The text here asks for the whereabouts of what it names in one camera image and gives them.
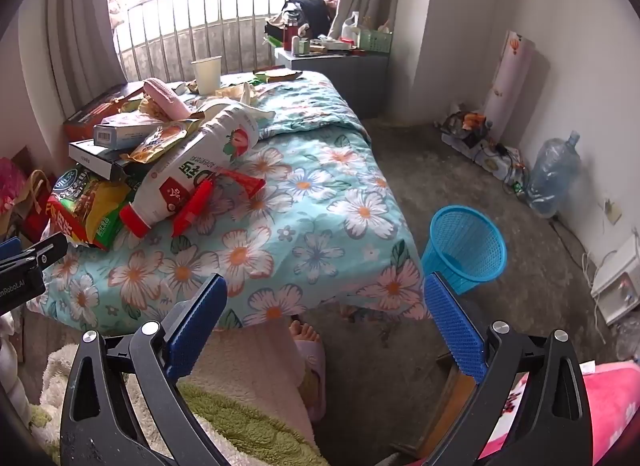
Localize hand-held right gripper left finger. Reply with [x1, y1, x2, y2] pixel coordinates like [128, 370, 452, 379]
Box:
[60, 273, 238, 466]

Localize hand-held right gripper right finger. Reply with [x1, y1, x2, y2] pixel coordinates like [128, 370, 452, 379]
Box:
[424, 272, 593, 466]

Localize green chip bag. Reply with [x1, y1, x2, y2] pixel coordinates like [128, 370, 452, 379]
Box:
[45, 166, 133, 253]

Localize blue plastic wastebasket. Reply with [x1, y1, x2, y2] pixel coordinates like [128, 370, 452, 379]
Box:
[420, 205, 507, 295]

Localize white strawberry yogurt bottle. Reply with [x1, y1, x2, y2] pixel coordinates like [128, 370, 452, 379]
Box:
[119, 98, 261, 239]

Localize red gift bag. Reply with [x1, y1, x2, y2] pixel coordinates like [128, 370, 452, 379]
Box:
[15, 171, 56, 241]

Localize pink plastic bag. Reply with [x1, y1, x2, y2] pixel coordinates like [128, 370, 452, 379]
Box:
[0, 157, 28, 217]

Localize wooden stool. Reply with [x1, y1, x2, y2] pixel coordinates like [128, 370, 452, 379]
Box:
[390, 353, 481, 457]

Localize cream and green fleece garment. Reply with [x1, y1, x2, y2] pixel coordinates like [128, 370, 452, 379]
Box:
[40, 318, 326, 466]

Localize black cardboard box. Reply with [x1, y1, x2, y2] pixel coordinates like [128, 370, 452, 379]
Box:
[68, 138, 146, 181]

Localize person's foot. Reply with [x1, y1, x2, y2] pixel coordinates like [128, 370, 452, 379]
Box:
[287, 321, 321, 343]

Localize red tube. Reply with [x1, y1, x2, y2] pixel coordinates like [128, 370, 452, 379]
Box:
[171, 178, 216, 237]

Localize pink slipper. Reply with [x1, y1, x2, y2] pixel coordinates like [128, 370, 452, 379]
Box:
[292, 338, 328, 422]

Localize orange brown box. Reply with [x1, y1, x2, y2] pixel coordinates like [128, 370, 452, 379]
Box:
[62, 83, 146, 141]

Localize red flat packet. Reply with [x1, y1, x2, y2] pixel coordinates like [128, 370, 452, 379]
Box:
[212, 166, 268, 201]

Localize floral turquoise blanket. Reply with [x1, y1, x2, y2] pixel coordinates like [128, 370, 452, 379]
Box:
[27, 70, 433, 331]

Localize orange snack packet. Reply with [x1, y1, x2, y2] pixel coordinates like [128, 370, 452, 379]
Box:
[120, 118, 201, 164]

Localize white appliance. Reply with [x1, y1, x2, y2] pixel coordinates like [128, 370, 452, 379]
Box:
[590, 235, 640, 325]

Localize pink blanket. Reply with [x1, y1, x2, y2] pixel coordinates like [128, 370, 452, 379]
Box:
[500, 361, 640, 466]

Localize large clear water jug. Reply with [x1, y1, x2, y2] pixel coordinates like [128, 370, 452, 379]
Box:
[525, 131, 583, 219]

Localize pink pouch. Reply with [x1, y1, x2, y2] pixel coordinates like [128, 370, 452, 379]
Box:
[142, 78, 193, 119]

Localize black and orange bag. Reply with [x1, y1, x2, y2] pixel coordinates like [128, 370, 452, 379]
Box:
[440, 108, 493, 149]

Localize white paper cup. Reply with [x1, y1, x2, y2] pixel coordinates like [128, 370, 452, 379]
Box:
[191, 56, 223, 95]

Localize white gloves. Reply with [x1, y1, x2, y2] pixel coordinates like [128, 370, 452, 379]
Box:
[215, 80, 276, 121]

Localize white paper roll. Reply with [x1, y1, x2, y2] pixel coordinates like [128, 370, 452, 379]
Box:
[482, 30, 536, 134]

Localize grey nightstand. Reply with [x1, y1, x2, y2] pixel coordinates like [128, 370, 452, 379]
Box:
[274, 48, 391, 119]

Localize metal window railing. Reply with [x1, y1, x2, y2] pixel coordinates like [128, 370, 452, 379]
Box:
[112, 0, 321, 81]

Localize green basket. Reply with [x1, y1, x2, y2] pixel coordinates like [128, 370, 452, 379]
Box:
[357, 28, 393, 54]

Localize white plastic jug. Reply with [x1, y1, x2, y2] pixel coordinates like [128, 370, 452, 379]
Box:
[341, 12, 362, 41]

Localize black backpack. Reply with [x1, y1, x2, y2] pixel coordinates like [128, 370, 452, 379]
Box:
[280, 0, 333, 39]

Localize white cable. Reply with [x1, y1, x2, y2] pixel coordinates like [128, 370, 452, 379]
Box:
[580, 251, 608, 337]

